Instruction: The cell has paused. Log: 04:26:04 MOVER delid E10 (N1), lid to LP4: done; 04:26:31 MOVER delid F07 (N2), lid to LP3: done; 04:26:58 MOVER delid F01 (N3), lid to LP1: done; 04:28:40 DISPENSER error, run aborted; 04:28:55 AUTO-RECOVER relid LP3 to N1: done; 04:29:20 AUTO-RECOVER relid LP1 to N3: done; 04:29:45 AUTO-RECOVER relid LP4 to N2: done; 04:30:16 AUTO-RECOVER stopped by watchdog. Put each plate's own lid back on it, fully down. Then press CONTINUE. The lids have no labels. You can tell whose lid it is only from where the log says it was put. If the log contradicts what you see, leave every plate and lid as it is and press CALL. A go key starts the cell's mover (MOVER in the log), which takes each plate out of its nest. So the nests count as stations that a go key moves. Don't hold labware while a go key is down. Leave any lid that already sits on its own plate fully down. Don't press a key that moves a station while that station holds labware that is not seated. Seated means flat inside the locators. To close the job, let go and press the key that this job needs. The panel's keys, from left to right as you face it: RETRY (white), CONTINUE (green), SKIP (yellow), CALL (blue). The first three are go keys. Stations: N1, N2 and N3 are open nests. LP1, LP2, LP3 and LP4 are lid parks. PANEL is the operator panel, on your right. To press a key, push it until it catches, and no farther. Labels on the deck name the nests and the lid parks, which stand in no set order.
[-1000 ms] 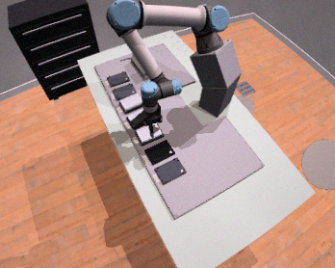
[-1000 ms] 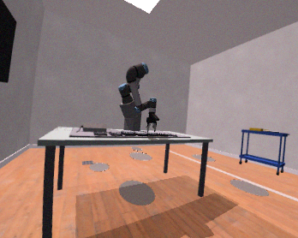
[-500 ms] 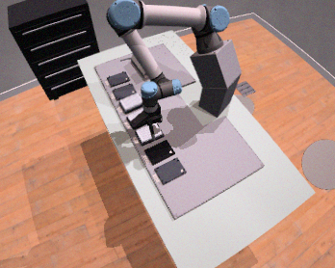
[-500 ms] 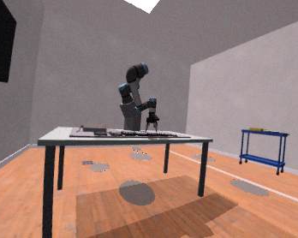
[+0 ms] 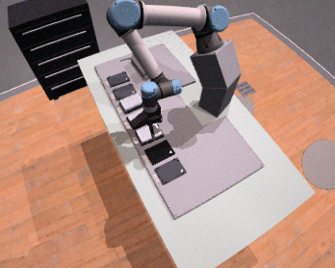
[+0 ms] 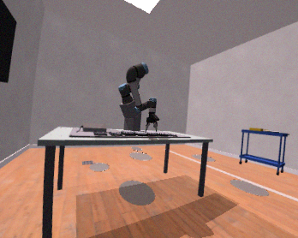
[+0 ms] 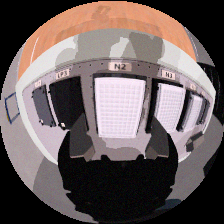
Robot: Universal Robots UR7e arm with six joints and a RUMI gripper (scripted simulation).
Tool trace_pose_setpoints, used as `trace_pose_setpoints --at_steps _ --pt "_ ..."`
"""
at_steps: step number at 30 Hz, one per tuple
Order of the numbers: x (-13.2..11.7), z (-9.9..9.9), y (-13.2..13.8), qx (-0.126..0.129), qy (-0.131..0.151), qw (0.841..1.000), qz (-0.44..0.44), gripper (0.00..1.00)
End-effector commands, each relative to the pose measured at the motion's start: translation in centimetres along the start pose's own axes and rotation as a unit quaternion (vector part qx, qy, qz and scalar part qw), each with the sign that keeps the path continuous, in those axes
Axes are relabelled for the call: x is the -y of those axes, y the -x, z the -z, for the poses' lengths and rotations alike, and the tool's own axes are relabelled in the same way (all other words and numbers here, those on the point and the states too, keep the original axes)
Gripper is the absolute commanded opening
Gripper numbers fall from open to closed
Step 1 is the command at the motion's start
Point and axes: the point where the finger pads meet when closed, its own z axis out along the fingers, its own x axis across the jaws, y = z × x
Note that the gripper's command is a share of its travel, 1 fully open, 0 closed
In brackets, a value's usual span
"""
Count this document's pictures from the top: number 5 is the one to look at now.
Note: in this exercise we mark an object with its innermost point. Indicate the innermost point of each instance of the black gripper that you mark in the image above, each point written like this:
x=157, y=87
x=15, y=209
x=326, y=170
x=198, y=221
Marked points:
x=153, y=119

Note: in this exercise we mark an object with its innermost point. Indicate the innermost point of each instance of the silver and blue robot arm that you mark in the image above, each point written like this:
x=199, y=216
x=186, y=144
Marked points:
x=126, y=14

